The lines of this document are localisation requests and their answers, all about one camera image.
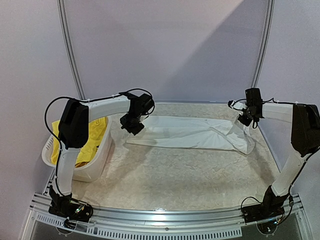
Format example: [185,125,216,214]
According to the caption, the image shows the white plastic laundry basket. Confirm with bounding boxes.
[41,117,112,182]

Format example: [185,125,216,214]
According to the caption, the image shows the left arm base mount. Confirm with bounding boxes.
[48,186,94,223]

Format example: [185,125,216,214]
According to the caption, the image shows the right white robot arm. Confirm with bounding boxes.
[234,88,320,199]

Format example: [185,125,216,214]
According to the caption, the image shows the white t-shirt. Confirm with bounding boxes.
[126,116,255,155]

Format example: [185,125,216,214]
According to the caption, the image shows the yellow garment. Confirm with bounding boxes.
[50,117,109,168]

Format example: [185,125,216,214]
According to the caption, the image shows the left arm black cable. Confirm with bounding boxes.
[43,96,73,143]

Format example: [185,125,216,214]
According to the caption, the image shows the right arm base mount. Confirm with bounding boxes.
[240,196,294,225]

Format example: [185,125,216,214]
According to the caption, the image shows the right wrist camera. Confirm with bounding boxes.
[227,100,247,112]

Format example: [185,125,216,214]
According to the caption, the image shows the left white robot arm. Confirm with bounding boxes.
[49,89,155,198]

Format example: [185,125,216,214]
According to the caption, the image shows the front aluminium rail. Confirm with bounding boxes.
[22,193,313,240]

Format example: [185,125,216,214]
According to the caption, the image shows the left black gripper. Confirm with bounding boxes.
[120,111,144,135]

